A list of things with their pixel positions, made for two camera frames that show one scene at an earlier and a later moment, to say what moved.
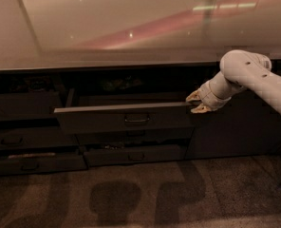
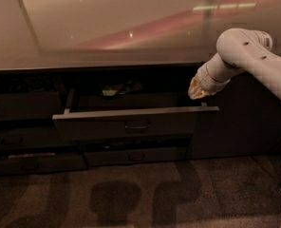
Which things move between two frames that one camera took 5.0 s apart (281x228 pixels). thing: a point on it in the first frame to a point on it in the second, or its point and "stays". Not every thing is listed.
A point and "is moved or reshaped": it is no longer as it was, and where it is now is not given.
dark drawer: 126,113 is moved or reshaped
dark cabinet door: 245,125 stays
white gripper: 207,98 to 204,77
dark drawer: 136,156 stays
